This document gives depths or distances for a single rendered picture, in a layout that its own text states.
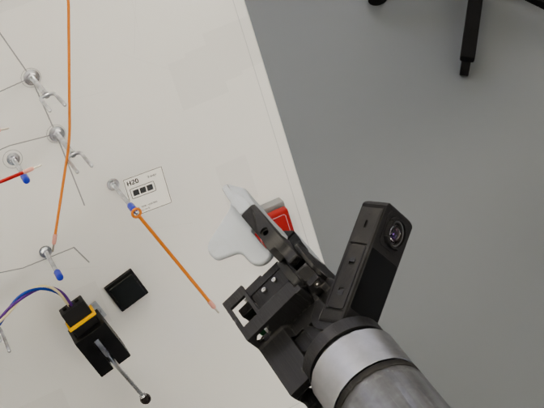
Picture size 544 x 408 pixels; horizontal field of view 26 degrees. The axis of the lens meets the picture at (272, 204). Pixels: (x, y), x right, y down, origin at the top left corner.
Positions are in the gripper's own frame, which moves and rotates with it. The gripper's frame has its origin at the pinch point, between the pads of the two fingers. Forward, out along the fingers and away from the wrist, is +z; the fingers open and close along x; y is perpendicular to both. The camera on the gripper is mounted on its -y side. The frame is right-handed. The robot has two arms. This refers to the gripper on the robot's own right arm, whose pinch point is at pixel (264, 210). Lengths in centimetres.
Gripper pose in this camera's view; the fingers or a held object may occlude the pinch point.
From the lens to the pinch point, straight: 106.6
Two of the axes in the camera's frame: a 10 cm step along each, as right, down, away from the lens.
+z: -4.2, -5.1, 7.5
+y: -7.1, 7.0, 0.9
